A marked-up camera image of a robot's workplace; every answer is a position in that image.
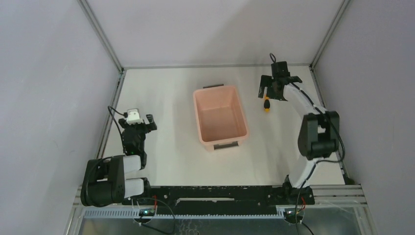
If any pink plastic bin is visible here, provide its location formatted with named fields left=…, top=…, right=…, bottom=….
left=193, top=84, right=250, bottom=151

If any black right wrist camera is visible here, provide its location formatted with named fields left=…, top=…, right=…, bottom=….
left=271, top=61, right=291, bottom=79

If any aluminium frame rail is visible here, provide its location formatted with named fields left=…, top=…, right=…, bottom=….
left=311, top=185, right=367, bottom=207

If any white slotted cable duct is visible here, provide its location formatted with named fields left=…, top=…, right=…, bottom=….
left=83, top=208, right=286, bottom=219

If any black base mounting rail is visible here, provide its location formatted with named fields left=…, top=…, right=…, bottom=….
left=121, top=186, right=315, bottom=206

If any left black cable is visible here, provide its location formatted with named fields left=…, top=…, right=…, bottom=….
left=107, top=106, right=128, bottom=143

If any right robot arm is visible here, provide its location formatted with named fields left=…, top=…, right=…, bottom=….
left=258, top=75, right=342, bottom=204

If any yellow black screwdriver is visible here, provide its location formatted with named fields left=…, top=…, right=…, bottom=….
left=263, top=96, right=271, bottom=113

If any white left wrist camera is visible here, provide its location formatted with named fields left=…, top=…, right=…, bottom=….
left=126, top=109, right=144, bottom=125

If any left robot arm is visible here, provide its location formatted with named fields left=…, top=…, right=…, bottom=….
left=80, top=114, right=157, bottom=208

